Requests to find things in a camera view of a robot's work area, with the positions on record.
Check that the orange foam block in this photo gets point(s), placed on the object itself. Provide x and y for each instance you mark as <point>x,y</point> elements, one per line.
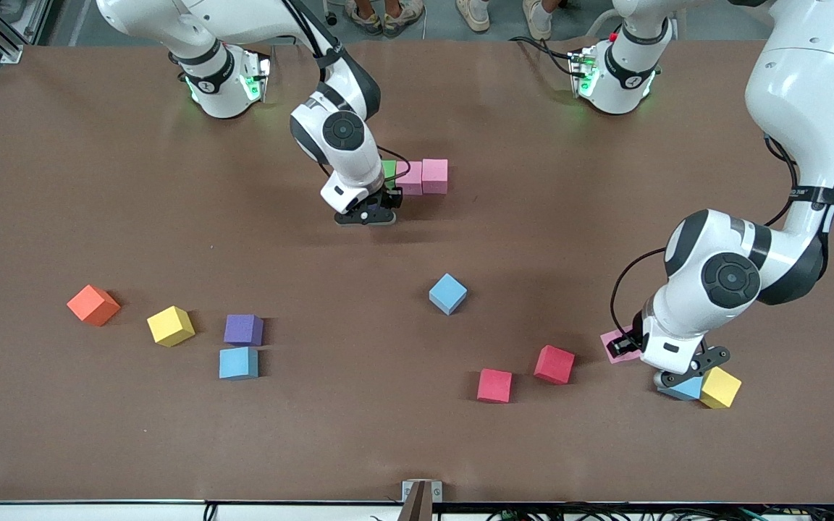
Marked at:
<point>93,304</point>

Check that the green foam block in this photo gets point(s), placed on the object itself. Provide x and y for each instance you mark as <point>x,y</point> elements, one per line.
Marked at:
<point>389,170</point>

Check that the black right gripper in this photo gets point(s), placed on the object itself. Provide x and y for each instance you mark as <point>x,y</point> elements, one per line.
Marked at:
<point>392,195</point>

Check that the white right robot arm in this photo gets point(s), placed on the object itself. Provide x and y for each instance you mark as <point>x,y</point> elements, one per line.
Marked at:
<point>344,145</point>

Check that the yellow foam block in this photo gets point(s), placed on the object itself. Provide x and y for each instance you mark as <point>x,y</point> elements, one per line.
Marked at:
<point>170,325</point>
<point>721,388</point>

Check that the red foam block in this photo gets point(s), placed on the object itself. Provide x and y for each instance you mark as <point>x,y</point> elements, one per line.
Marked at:
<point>554,364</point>
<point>494,385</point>

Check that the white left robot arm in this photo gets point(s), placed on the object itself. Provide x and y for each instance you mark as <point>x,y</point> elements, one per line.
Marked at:
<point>728,278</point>

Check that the metal clamp bracket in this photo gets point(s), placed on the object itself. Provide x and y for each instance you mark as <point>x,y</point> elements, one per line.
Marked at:
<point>420,503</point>

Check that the blue foam block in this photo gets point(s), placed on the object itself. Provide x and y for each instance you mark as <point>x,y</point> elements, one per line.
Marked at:
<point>238,362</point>
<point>686,391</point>
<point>447,293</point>

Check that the grey sneaker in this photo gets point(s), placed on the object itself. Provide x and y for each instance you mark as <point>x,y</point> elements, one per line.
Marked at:
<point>402,18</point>
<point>366,20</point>

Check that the brown paper table cover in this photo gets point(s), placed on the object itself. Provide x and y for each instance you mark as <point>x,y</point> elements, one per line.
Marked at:
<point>388,434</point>

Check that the pink foam block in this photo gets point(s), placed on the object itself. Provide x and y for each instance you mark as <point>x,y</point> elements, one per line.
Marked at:
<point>411,179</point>
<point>616,357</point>
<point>435,176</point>

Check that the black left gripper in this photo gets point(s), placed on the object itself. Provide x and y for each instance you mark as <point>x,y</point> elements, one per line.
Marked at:
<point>635,338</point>

